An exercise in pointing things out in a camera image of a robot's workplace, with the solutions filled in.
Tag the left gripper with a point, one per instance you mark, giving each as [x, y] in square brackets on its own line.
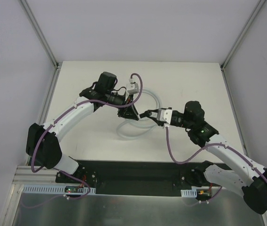
[126, 110]

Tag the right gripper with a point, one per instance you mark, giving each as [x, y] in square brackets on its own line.
[160, 121]

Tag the black T-shaped hose fitting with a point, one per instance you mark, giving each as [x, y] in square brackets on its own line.
[144, 115]

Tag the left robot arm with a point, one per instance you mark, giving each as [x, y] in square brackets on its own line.
[43, 142]

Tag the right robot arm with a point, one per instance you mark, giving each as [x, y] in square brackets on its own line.
[247, 178]

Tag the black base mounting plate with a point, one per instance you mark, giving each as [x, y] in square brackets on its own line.
[153, 178]

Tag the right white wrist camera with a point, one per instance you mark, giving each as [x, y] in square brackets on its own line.
[164, 115]

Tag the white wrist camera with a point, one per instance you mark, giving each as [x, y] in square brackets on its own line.
[164, 115]
[132, 87]

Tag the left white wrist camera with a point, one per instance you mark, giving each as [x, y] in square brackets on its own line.
[132, 87]

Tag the right white cable duct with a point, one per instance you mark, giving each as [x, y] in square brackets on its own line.
[189, 193]

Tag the white cable duct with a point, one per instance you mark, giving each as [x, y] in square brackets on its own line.
[189, 193]
[50, 189]

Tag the right aluminium frame post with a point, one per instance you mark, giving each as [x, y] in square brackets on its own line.
[242, 34]

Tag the aluminium frame post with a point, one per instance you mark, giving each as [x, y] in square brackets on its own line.
[38, 31]
[242, 34]

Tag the left white cable duct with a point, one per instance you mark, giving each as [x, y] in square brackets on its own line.
[50, 189]

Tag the left aluminium frame post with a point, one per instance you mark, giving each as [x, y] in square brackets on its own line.
[38, 31]

